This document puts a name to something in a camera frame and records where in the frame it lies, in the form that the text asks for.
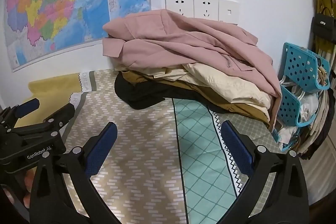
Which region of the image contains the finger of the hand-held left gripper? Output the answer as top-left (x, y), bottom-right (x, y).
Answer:
top-left (26, 103), bottom-right (76, 139)
top-left (0, 98), bottom-right (40, 133)

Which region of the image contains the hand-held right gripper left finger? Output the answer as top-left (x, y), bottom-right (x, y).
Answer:
top-left (29, 122), bottom-right (124, 224)

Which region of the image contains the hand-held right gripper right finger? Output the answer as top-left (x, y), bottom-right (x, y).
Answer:
top-left (215, 120), bottom-right (309, 224)

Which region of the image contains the pink jacket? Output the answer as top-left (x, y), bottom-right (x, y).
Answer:
top-left (102, 9), bottom-right (282, 132)

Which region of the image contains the person's left hand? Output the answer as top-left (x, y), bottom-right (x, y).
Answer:
top-left (22, 168), bottom-right (36, 205)

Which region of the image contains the patchwork print bed sheet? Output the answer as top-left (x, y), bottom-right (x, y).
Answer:
top-left (16, 69), bottom-right (306, 224)

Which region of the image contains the black garment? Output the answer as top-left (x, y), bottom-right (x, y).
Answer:
top-left (114, 73), bottom-right (229, 114)

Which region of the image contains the cream garment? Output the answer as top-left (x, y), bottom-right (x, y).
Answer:
top-left (117, 63), bottom-right (271, 119)

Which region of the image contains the blue perforated plastic basket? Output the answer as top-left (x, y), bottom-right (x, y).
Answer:
top-left (272, 84), bottom-right (319, 146)
top-left (282, 42), bottom-right (330, 94)

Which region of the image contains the mustard brown garment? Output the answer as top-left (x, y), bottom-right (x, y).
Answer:
top-left (121, 70), bottom-right (271, 130)

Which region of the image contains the black handbag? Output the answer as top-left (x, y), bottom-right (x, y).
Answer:
top-left (311, 13), bottom-right (336, 44)

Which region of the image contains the white wall switch plate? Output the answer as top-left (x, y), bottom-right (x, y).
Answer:
top-left (218, 0), bottom-right (240, 24)

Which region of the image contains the white wall socket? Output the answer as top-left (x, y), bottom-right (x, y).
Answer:
top-left (193, 0), bottom-right (219, 20)
top-left (165, 0), bottom-right (194, 17)

